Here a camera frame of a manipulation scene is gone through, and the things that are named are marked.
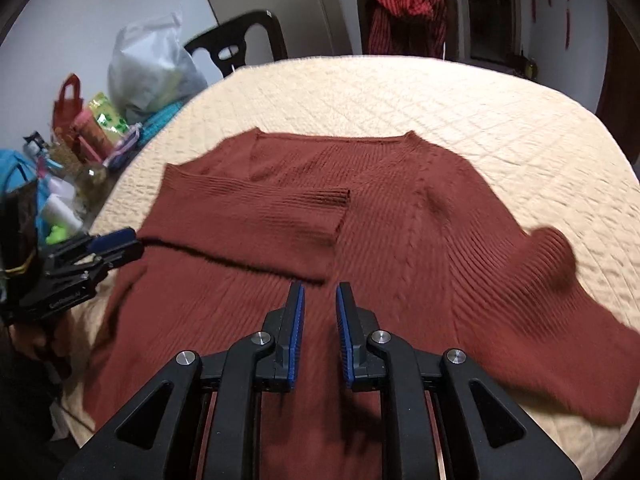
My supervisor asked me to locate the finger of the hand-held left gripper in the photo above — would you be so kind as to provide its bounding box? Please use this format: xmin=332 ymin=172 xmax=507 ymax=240
xmin=97 ymin=240 xmax=145 ymax=274
xmin=82 ymin=228 xmax=137 ymax=254

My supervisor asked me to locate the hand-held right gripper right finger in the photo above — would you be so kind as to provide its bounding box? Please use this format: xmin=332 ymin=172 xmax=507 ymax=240
xmin=335 ymin=281 xmax=583 ymax=480

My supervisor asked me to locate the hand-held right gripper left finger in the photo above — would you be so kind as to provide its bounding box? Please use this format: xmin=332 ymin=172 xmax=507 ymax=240
xmin=57 ymin=280 xmax=307 ymax=480

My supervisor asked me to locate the rust brown knitted sweater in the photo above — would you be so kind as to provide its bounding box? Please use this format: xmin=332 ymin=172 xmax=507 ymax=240
xmin=82 ymin=129 xmax=640 ymax=480

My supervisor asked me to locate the person's left hand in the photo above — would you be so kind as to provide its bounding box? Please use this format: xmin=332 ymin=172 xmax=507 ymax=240
xmin=10 ymin=321 xmax=71 ymax=366

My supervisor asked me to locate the white plastic bottle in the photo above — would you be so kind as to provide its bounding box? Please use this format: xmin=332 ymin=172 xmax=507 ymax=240
xmin=41 ymin=195 xmax=82 ymax=232

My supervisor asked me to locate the pink box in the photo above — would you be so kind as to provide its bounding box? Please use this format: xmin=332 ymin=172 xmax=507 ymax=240
xmin=71 ymin=112 xmax=117 ymax=162

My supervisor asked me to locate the blue cloth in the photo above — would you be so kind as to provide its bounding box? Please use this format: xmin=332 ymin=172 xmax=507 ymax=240
xmin=0 ymin=148 xmax=42 ymax=196

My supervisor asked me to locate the green snack packet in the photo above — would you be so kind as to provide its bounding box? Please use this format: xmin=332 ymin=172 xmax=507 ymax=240
xmin=87 ymin=92 xmax=131 ymax=137

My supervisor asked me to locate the teal knitted cloth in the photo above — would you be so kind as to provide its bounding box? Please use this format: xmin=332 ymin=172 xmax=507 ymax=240
xmin=134 ymin=100 xmax=187 ymax=137

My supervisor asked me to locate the red gift bag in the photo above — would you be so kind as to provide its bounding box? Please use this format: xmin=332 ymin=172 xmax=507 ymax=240
xmin=52 ymin=73 xmax=84 ymax=132

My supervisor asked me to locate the white plastic bag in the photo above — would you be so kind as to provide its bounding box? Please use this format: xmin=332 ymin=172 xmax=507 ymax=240
xmin=107 ymin=12 xmax=209 ymax=125

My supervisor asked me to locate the beige quilted table cover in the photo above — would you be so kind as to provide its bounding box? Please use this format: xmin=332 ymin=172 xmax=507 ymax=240
xmin=50 ymin=54 xmax=640 ymax=480

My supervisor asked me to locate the dark wooden chair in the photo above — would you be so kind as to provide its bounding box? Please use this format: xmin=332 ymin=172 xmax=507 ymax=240
xmin=184 ymin=10 xmax=289 ymax=81
xmin=357 ymin=0 xmax=460 ymax=62

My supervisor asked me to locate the red checked garment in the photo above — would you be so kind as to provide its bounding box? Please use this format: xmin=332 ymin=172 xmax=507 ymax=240
xmin=362 ymin=0 xmax=449 ymax=57

